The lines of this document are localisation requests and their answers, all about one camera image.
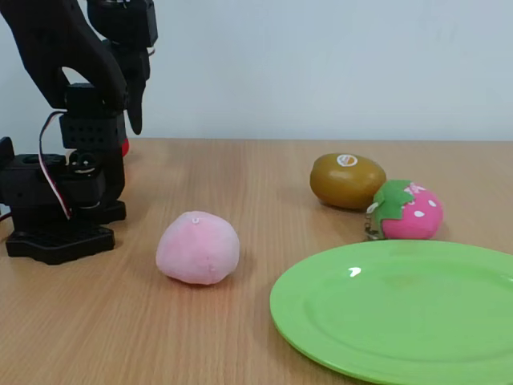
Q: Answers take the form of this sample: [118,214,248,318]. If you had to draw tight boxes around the black robot arm with base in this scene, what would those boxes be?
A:
[0,0,130,266]

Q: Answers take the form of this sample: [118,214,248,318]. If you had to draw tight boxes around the pink plush strawberry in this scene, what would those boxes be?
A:
[372,179,445,241]

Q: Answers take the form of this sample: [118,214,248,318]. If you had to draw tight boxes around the green plastic plate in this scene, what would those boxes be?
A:
[269,239,513,385]

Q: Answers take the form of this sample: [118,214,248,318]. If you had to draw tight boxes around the pink plush peach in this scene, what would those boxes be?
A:
[155,211,240,286]

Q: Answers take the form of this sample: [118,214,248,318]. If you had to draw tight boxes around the brown toy kiwi with sticker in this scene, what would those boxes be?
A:
[309,152,388,210]

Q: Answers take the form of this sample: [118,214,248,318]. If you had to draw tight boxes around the servo cable at arm base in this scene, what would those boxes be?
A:
[38,111,75,220]

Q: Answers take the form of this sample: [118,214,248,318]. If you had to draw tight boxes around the metal keychain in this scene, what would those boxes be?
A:
[362,202,384,242]

